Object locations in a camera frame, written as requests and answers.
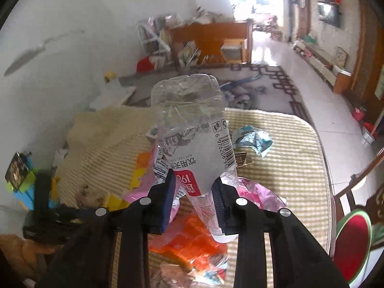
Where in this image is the red plastic basin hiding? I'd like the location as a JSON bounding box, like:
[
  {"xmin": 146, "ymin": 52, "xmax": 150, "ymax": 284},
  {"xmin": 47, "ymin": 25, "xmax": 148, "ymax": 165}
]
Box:
[{"xmin": 351, "ymin": 108, "xmax": 365, "ymax": 122}]

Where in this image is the orange plastic wrapper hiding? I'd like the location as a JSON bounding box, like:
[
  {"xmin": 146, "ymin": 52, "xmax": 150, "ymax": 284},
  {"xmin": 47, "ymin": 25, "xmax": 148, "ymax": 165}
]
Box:
[{"xmin": 149, "ymin": 213, "xmax": 228, "ymax": 272}]

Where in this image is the crushed clear plastic bottle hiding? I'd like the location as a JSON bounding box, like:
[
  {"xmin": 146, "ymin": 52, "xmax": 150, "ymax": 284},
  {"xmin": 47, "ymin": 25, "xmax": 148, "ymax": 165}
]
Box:
[{"xmin": 151, "ymin": 73, "xmax": 239, "ymax": 243}]

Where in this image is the pink foil wrapper right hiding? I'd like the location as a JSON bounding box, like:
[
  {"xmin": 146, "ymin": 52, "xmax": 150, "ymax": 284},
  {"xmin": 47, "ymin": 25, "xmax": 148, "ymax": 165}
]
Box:
[{"xmin": 237, "ymin": 177, "xmax": 287, "ymax": 212}]

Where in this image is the white cabinet with yellow toy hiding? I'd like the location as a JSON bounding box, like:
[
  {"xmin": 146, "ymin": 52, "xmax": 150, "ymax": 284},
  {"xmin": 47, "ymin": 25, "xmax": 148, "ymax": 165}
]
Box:
[{"xmin": 89, "ymin": 71, "xmax": 137, "ymax": 111}]

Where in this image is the white metal shelf rack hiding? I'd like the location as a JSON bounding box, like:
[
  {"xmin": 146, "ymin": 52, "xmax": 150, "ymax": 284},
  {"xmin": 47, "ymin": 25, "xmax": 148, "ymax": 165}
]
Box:
[{"xmin": 137, "ymin": 17, "xmax": 171, "ymax": 56}]

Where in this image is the teal white crumpled wrapper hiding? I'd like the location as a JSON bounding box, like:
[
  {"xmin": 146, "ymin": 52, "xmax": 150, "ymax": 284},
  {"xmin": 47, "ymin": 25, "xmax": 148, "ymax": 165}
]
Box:
[{"xmin": 232, "ymin": 126, "xmax": 273, "ymax": 157}]

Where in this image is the phone on tripod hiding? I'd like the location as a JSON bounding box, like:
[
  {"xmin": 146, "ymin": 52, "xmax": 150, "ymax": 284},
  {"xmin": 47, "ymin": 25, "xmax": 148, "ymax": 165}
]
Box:
[{"xmin": 5, "ymin": 152, "xmax": 33, "ymax": 191}]

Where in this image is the pink paper wrapper left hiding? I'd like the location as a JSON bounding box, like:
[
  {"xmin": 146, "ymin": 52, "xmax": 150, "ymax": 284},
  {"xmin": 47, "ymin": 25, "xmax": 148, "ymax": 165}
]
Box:
[{"xmin": 122, "ymin": 144, "xmax": 170, "ymax": 204}]

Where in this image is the brown snack wrapper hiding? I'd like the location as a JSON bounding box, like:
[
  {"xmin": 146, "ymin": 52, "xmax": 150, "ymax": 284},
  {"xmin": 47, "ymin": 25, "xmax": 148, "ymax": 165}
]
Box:
[{"xmin": 234, "ymin": 151, "xmax": 253, "ymax": 168}]

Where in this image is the dark carved wooden chair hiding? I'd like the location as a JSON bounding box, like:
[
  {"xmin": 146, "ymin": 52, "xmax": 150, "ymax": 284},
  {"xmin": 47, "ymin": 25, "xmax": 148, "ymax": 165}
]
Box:
[{"xmin": 334, "ymin": 148, "xmax": 383, "ymax": 222}]

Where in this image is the watermelon pattern trash bin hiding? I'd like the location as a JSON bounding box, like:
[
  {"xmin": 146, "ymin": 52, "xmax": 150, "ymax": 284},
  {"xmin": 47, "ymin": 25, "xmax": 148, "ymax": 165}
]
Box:
[{"xmin": 333, "ymin": 209, "xmax": 372, "ymax": 285}]

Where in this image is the long tv cabinet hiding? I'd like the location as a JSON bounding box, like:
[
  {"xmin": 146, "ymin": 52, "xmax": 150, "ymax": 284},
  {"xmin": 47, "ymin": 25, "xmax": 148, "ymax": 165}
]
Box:
[{"xmin": 293, "ymin": 40, "xmax": 351, "ymax": 94}]

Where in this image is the striped yellow white tablecloth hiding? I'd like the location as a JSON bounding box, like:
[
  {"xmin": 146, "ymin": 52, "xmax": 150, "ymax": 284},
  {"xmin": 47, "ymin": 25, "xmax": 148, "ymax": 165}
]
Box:
[{"xmin": 56, "ymin": 106, "xmax": 333, "ymax": 252}]

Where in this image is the wall mounted television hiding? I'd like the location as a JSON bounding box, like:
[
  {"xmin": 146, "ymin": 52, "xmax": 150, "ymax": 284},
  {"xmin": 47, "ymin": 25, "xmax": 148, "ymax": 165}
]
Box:
[{"xmin": 317, "ymin": 1, "xmax": 341, "ymax": 28}]

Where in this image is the patterned grey floor rug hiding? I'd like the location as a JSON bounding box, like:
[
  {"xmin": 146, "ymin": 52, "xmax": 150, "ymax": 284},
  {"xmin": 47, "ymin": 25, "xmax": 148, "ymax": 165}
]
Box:
[{"xmin": 119, "ymin": 64, "xmax": 312, "ymax": 124}]

